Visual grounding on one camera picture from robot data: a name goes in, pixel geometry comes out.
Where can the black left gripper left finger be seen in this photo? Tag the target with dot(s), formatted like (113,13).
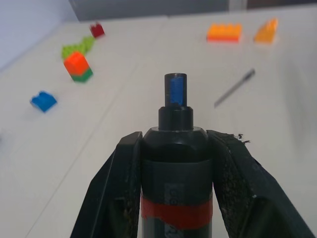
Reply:
(116,188)

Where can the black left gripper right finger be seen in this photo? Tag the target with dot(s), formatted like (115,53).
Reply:
(247,193)

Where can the black marker with blue tip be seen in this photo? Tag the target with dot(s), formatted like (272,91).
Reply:
(176,173)

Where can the blue toy brick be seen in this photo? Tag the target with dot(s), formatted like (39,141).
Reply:
(44,101)

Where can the orange and green toy brick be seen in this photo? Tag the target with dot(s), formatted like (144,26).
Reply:
(78,67)

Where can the lime green toy brick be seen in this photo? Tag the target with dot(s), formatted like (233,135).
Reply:
(78,46)

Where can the red toy brick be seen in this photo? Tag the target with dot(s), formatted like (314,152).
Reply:
(97,30)

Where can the long orange toy brick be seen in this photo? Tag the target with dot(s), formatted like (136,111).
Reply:
(224,32)

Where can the sloped orange toy brick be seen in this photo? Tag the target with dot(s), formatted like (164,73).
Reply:
(266,31)

